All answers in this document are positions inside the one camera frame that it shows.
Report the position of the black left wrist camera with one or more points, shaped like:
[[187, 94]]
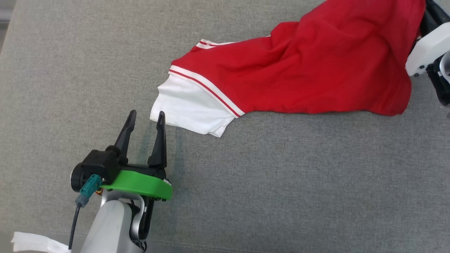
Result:
[[98, 167]]

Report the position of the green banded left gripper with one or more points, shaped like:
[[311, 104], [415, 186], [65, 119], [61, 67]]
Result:
[[144, 184]]

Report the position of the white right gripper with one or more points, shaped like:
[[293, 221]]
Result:
[[427, 49]]

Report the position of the white crumpled tape tag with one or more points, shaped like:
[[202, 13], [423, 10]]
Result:
[[35, 242]]

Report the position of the red white striped shirt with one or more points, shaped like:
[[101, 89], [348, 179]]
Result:
[[316, 63]]

